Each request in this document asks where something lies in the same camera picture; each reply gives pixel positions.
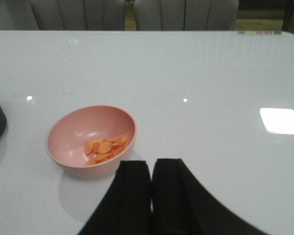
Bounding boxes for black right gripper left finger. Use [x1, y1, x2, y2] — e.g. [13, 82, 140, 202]
[79, 161, 151, 235]

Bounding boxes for grey upholstered chair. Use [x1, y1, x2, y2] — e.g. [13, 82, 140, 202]
[134, 0, 239, 31]
[30, 0, 125, 31]

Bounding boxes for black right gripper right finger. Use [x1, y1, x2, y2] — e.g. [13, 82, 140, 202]
[152, 159, 263, 235]

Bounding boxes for right grey upholstered chair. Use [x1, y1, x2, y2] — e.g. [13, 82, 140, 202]
[134, 0, 239, 31]

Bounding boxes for pink bowl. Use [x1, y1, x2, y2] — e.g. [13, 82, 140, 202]
[45, 105, 137, 178]

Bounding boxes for orange ham slices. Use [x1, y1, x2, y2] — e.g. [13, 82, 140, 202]
[84, 136, 127, 166]

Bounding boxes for left grey upholstered chair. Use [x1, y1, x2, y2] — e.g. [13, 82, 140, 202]
[30, 0, 125, 31]

